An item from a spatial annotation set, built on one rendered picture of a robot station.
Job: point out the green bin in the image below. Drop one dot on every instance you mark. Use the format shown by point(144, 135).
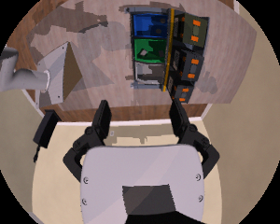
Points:
point(152, 47)

